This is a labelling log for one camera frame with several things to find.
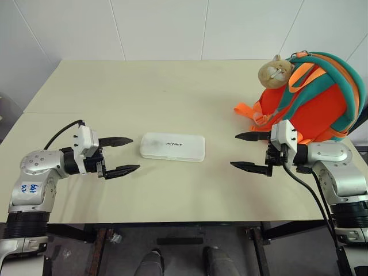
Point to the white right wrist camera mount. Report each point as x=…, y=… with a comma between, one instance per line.
x=283, y=135

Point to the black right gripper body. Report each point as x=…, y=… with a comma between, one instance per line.
x=276, y=156

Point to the small clear plastic piece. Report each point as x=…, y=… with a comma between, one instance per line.
x=115, y=238

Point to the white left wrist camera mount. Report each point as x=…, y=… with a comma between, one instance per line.
x=84, y=141

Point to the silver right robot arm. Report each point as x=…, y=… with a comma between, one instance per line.
x=336, y=161

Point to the orange and teal backpack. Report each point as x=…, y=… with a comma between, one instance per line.
x=319, y=97

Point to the tan plush hamster toy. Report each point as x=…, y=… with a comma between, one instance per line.
x=274, y=73

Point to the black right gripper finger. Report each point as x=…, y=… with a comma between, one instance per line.
x=250, y=167
x=254, y=136

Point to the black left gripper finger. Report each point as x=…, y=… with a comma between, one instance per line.
x=116, y=141
x=122, y=170

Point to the dark rounded foot shape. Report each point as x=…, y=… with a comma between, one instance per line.
x=220, y=261
x=151, y=263

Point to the white pencil case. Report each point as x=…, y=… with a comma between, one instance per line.
x=172, y=147

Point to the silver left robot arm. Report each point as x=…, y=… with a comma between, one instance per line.
x=37, y=165

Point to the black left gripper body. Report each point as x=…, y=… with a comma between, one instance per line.
x=95, y=164

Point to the black metal table frame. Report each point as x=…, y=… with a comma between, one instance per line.
x=178, y=227

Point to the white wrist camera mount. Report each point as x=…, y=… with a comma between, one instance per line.
x=283, y=135
x=84, y=141

